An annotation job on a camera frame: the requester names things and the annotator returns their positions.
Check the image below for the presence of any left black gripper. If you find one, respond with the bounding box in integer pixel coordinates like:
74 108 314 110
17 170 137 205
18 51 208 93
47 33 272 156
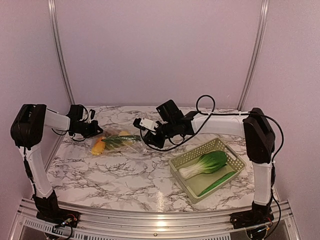
75 119 103 138

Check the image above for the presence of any clear zip top bag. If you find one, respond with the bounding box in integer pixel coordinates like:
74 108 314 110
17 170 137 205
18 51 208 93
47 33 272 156
89 127 145 156

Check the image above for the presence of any green fake bok choy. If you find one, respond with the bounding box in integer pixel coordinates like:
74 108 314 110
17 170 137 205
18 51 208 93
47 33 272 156
178 150 228 179

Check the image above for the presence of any green fake cucumber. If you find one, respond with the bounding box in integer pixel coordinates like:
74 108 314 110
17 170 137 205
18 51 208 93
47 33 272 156
197 171 236 197

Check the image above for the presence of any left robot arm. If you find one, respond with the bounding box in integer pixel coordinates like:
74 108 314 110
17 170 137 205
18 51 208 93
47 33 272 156
10 104 103 223

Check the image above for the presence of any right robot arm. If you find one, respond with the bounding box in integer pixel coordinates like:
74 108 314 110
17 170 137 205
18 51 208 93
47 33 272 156
134 99 276 224

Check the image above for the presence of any orange yellow fake corn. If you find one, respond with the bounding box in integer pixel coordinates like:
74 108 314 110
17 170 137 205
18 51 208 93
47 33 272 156
90 136 106 156

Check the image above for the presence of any brown fake potato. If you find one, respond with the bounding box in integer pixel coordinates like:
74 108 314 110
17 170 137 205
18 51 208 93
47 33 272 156
103 126 121 137

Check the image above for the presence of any dark green fake pepper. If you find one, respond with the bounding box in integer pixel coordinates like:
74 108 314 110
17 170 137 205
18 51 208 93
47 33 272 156
104 135 141 147

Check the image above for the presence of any yellow fake lemon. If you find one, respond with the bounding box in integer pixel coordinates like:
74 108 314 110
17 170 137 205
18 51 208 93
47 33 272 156
118 130 130 137

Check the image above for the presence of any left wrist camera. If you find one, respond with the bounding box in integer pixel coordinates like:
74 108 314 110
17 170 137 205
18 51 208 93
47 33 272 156
66 104 96 123

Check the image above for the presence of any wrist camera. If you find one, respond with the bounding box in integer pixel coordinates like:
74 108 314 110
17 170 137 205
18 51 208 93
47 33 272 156
66 104 96 123
133 118 159 132

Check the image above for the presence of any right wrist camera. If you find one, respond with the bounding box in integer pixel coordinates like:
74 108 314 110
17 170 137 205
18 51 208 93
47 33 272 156
133 118 159 132

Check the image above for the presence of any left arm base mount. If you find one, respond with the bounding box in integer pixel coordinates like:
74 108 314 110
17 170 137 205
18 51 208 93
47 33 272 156
36 208 80 228

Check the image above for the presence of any aluminium front rail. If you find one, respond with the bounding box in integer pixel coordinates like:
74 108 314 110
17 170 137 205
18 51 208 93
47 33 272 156
9 198 301 240

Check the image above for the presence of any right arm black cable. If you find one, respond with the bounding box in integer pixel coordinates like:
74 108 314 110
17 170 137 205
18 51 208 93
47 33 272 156
139 94 285 161

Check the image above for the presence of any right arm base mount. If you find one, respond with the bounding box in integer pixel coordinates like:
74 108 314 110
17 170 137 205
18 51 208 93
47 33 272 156
230 209 275 229

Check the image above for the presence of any left aluminium frame post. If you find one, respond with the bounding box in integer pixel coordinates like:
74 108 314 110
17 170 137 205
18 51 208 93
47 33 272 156
47 0 75 105

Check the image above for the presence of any aluminium frame post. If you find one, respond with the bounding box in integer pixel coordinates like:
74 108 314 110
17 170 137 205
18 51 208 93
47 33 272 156
237 0 270 111
47 0 75 105

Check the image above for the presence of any right aluminium frame post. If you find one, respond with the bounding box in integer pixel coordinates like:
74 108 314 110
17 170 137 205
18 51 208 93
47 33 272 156
237 0 270 111

